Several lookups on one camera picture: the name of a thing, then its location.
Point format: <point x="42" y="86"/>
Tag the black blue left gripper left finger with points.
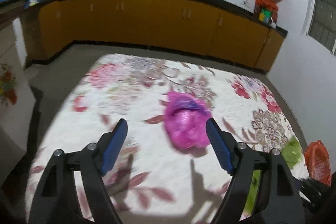
<point x="55" y="199"/>

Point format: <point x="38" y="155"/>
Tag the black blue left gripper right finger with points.
<point x="240" y="161"/>

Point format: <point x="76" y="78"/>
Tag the magenta plastic bag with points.
<point x="185" y="121"/>

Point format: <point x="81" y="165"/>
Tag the red trash basket with liner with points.
<point x="317" y="162"/>

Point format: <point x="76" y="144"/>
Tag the lower kitchen cabinets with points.
<point x="208" y="28"/>

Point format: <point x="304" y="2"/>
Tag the olive green plastic bag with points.
<point x="284" y="168"/>

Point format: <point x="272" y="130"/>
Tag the barred window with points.
<point x="320" y="23"/>

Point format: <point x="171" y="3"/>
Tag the orange bag over containers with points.
<point x="266" y="11"/>

